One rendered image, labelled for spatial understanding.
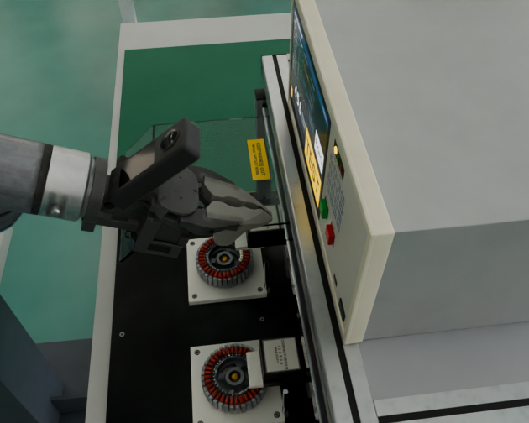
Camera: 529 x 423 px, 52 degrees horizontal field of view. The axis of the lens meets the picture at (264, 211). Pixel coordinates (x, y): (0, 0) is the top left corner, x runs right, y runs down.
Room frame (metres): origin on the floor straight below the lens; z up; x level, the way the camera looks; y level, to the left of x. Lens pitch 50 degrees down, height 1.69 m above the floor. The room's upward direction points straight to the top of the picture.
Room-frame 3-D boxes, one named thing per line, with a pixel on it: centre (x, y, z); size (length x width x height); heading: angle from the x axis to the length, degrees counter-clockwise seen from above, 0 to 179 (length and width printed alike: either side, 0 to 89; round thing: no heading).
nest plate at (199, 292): (0.61, 0.08, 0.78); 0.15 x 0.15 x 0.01; 7
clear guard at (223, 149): (0.61, 0.07, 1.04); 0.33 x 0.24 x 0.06; 97
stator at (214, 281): (0.61, 0.08, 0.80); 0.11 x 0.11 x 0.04
